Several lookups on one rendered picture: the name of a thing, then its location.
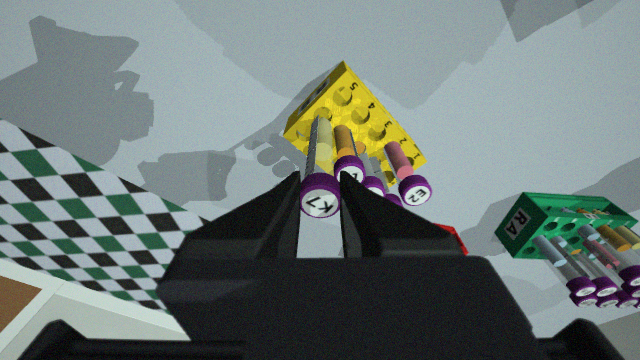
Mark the yellow tube rack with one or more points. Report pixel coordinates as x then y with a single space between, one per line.
360 112

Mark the green tube rack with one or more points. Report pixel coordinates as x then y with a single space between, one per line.
526 220

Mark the red tube rack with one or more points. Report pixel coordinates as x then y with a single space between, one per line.
452 230

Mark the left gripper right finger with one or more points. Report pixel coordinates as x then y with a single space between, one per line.
386 228

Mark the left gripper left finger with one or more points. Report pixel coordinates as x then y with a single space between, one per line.
254 227

